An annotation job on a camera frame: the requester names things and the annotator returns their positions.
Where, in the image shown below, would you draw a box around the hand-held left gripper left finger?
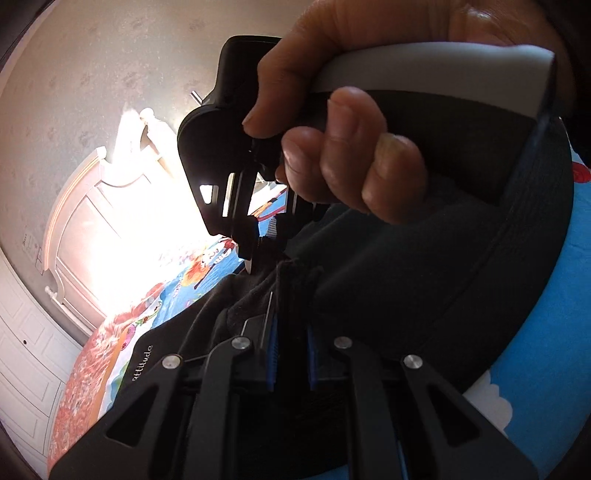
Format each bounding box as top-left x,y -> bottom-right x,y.
48,291 -> 280,480

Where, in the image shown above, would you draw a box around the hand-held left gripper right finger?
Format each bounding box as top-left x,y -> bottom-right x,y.
305,324 -> 539,480

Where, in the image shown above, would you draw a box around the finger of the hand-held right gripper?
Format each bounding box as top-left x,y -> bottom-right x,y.
284,182 -> 331,232
228,166 -> 267,275

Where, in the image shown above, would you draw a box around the black pants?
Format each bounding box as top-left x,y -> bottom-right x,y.
121,117 -> 575,480

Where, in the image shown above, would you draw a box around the person's right hand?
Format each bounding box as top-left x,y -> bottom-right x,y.
242,0 -> 563,227

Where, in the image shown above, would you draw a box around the white wooden headboard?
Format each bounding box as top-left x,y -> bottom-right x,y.
44,108 -> 241,342

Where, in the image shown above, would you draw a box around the orange floral bed sheet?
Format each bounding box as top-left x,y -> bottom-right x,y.
46,314 -> 160,472

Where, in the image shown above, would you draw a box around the cartoon printed blue blanket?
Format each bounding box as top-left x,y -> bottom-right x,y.
99,148 -> 591,480

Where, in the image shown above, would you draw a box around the white panelled door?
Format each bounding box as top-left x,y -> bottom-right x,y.
0,258 -> 81,467

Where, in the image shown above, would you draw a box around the white wall control panel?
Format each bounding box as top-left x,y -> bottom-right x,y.
21,233 -> 44,275

